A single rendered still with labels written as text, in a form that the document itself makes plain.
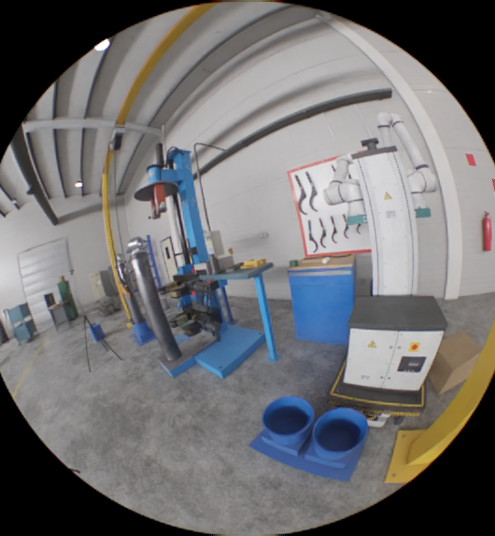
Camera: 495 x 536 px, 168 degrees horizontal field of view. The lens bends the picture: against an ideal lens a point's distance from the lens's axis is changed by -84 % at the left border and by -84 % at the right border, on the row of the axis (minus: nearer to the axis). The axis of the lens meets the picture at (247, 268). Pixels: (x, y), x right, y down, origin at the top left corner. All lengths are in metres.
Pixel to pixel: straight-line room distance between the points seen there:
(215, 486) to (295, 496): 0.49
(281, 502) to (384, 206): 1.88
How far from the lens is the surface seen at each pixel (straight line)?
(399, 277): 1.27
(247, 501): 1.36
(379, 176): 1.23
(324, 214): 2.84
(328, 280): 1.76
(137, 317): 3.29
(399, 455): 1.46
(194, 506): 1.46
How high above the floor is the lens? 1.33
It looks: 9 degrees down
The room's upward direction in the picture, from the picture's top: 12 degrees counter-clockwise
